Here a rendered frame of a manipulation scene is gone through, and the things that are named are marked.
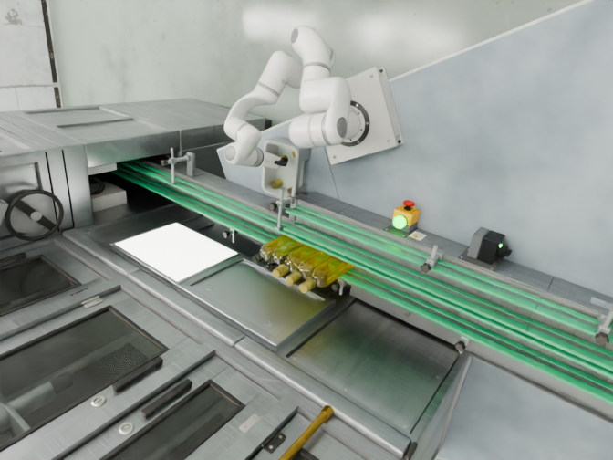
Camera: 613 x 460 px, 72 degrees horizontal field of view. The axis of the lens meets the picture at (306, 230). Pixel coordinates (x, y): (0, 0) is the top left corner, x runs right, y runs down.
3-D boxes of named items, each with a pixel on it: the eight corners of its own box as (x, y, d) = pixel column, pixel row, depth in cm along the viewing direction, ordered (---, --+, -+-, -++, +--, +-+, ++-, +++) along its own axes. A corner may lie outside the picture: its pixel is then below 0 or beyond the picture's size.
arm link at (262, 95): (285, 98, 145) (255, 151, 149) (258, 83, 150) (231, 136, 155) (271, 88, 137) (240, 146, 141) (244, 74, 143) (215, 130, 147)
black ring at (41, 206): (62, 228, 182) (5, 244, 166) (54, 182, 173) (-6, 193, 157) (67, 232, 180) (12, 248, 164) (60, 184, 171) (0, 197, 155)
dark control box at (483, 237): (473, 247, 142) (466, 256, 136) (481, 225, 139) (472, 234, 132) (499, 256, 138) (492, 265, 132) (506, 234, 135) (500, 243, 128)
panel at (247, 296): (177, 225, 201) (109, 249, 176) (176, 220, 200) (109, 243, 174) (335, 306, 156) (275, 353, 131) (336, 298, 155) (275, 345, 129)
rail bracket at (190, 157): (198, 174, 211) (160, 184, 194) (198, 141, 204) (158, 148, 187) (204, 177, 209) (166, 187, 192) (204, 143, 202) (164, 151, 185)
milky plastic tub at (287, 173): (274, 186, 187) (260, 191, 181) (277, 135, 178) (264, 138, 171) (306, 197, 179) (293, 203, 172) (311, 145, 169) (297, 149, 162)
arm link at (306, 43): (340, 79, 132) (346, 36, 134) (313, 57, 122) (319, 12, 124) (306, 88, 141) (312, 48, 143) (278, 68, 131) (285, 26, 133)
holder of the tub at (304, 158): (274, 197, 190) (262, 201, 184) (278, 136, 178) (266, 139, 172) (305, 209, 181) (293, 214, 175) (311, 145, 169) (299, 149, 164)
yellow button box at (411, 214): (399, 221, 156) (390, 226, 150) (403, 202, 153) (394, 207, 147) (417, 227, 152) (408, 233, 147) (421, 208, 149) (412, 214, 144)
